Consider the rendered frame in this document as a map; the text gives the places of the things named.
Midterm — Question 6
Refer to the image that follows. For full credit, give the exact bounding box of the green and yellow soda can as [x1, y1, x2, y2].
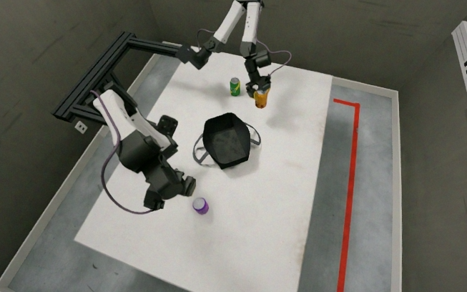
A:
[230, 77, 240, 96]

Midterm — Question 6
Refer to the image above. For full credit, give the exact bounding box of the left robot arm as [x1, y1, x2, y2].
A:
[191, 0, 271, 92]

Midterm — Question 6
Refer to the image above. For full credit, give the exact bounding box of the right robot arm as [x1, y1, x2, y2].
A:
[85, 81, 183, 211]

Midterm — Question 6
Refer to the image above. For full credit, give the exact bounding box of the yellow drink can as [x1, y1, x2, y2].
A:
[255, 88, 267, 109]

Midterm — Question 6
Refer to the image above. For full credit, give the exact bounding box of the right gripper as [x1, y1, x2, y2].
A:
[145, 164, 196, 197]

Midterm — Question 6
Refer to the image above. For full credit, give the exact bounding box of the black tote bag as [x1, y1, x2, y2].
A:
[192, 112, 261, 170]

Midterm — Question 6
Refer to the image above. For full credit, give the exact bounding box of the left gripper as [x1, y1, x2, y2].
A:
[245, 69, 266, 100]

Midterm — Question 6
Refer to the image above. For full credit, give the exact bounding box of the purple drink can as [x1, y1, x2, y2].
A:
[192, 197, 209, 215]

